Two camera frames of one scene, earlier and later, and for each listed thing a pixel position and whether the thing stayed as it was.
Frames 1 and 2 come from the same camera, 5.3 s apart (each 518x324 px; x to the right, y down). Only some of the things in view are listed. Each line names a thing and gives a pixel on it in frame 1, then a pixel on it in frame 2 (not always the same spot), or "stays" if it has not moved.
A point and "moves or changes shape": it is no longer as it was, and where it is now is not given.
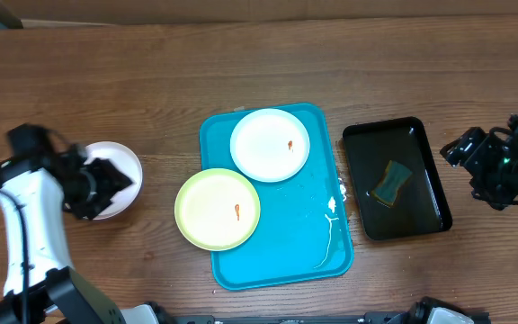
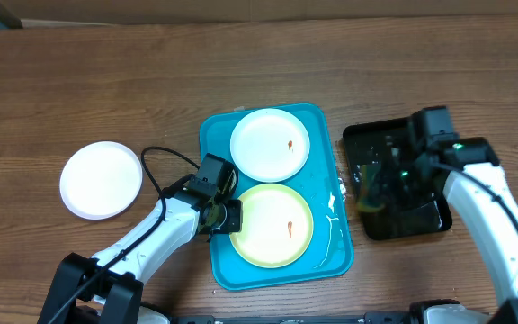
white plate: (270, 145) stays
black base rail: (419, 313) stays
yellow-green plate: (217, 210) moves or changes shape
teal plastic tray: (301, 235) stays
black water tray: (420, 206) stays
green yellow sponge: (394, 177) moves or changes shape
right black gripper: (475, 160) → (389, 196)
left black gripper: (114, 180) → (233, 223)
